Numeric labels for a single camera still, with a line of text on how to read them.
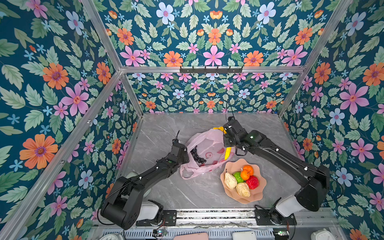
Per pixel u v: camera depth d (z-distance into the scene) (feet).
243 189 2.51
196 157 3.06
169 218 2.42
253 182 2.57
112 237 2.14
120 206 1.38
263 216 2.41
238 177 2.65
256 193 2.57
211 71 3.06
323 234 2.18
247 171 2.67
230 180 2.57
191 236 2.22
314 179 1.43
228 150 2.51
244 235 2.21
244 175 2.57
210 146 3.30
